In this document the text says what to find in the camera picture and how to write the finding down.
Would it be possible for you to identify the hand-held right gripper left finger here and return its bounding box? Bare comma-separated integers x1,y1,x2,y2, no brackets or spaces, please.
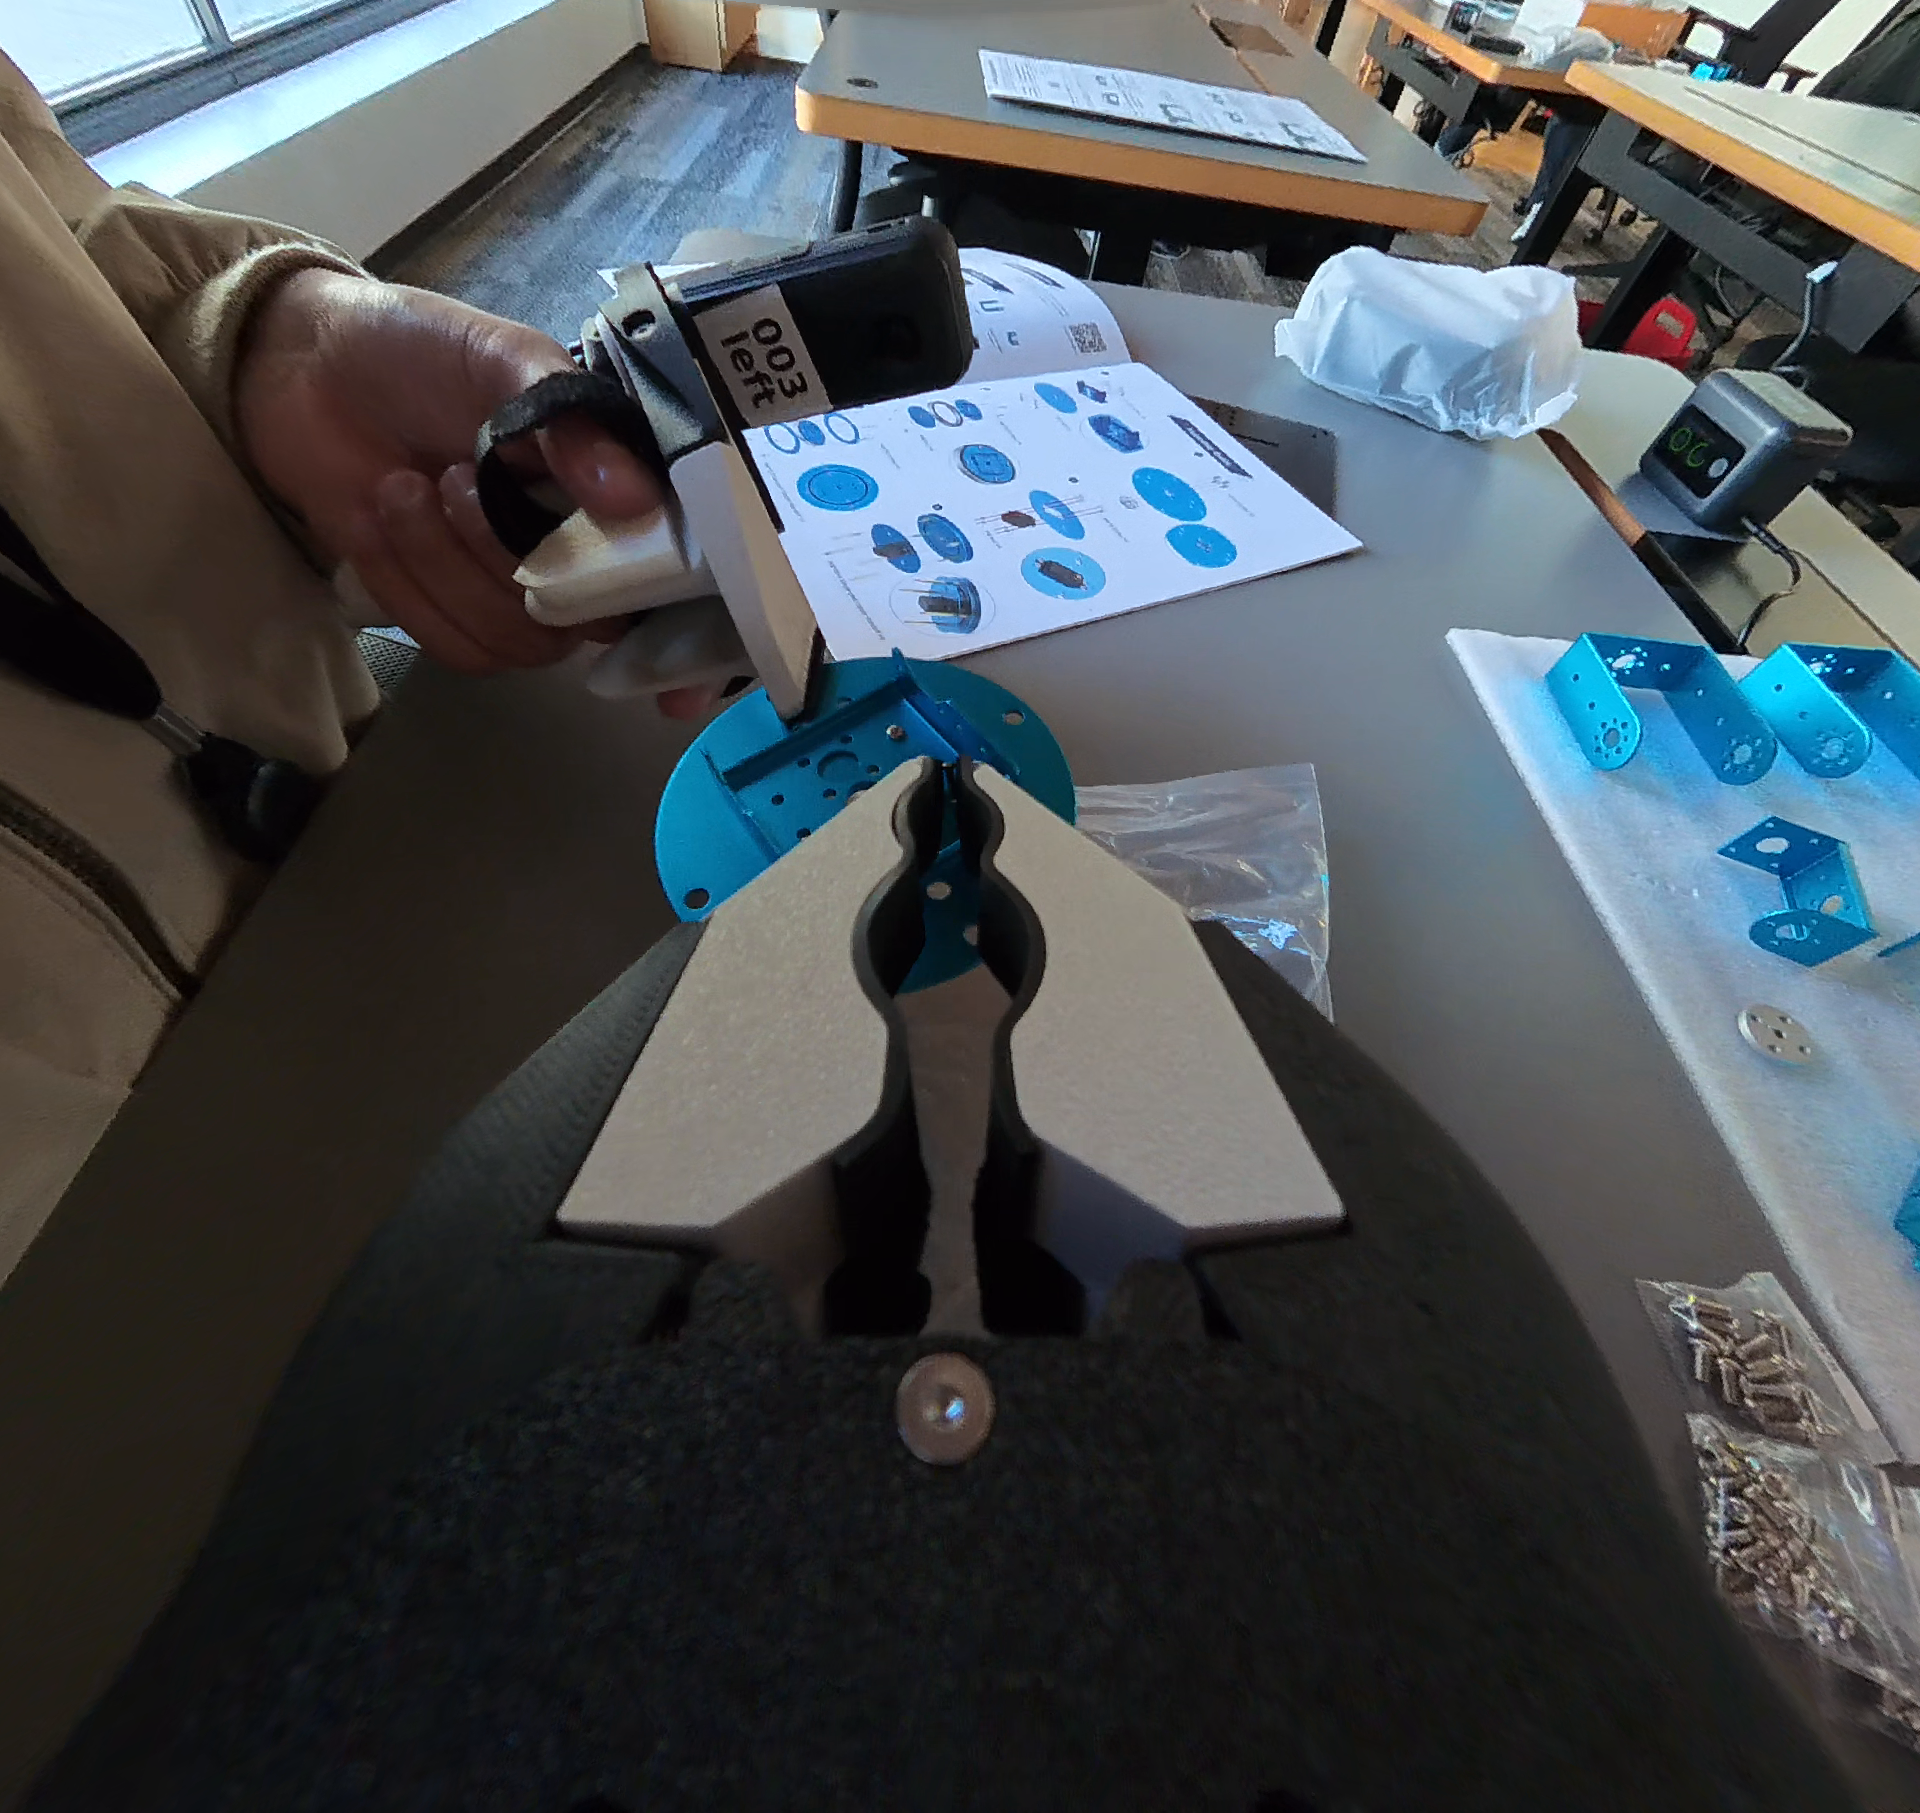
555,758,931,1326

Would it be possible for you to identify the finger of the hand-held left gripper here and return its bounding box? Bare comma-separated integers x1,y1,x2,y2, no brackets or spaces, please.
678,431,827,725

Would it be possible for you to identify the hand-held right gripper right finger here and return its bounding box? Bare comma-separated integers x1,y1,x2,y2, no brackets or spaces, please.
962,762,1350,1319

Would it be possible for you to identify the blue round metal plate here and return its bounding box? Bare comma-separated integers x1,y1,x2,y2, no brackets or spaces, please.
655,657,1077,996

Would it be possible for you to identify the blue metal servo bracket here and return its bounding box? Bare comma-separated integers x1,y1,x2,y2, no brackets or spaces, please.
703,651,1022,854

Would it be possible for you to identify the clear plastic bag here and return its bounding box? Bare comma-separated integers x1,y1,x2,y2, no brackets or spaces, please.
1071,762,1336,1019

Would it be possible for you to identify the person's left forearm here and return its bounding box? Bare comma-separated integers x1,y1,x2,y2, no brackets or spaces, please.
0,50,384,779

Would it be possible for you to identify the grey desk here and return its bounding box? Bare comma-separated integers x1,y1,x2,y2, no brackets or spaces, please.
0,277,1920,1813

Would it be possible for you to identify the person's left hand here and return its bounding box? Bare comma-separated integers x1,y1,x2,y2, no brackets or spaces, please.
236,267,754,724

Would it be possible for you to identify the wooden table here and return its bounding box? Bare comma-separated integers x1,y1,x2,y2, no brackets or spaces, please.
1566,55,1920,353
796,0,1489,236
1353,0,1688,97

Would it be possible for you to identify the white printed paper sheet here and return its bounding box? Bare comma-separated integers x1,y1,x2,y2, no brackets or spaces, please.
977,49,1370,165

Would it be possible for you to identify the dark grey perforated plate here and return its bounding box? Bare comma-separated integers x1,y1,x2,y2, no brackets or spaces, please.
1199,402,1338,515

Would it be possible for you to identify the white instruction manual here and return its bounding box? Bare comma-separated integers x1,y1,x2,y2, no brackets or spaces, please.
665,250,1365,662

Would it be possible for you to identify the white foam sheet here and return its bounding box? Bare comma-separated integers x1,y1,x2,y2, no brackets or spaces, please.
1448,624,1920,1463

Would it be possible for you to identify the white plastic wrap bundle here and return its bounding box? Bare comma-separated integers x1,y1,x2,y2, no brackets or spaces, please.
1273,245,1583,440

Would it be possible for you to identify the pile of screw bags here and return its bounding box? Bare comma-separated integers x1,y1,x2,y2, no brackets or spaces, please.
1635,1271,1920,1746

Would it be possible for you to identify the black digital device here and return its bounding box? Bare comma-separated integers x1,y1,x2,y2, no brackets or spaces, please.
1637,371,1853,544

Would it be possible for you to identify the blue metal U bracket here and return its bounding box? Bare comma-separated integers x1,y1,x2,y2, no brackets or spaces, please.
1546,632,1780,787
1739,644,1920,779

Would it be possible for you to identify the small blue angled bracket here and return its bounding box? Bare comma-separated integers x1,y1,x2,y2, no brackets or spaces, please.
1716,816,1875,967

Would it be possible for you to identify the black shoulder strap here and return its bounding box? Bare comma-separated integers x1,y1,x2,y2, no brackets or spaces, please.
0,517,318,854

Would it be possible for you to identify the black power cable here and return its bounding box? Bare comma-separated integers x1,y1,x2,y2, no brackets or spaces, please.
1732,521,1804,645

